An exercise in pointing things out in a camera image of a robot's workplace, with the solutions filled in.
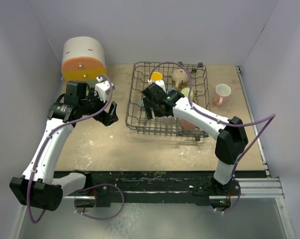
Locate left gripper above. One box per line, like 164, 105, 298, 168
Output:
79, 88, 118, 126

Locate light green mug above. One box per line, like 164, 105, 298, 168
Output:
181, 87, 193, 100

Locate salmon pink tumbler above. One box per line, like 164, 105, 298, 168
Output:
180, 119, 197, 130

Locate pink faceted mug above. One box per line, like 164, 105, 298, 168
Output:
212, 84, 232, 107

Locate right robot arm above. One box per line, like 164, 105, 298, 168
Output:
142, 83, 248, 195

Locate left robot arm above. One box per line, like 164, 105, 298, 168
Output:
9, 81, 118, 211

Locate yellow mug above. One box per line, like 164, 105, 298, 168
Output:
150, 71, 163, 81

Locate beige teapot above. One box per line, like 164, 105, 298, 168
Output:
171, 69, 188, 89

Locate round drawer cabinet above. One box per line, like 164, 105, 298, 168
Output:
61, 36, 107, 81

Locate grey wire dish rack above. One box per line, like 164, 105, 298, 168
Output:
125, 62, 210, 141

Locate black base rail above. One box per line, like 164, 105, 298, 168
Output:
71, 171, 266, 207

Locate aluminium frame rail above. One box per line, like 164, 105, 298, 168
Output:
237, 178, 284, 199

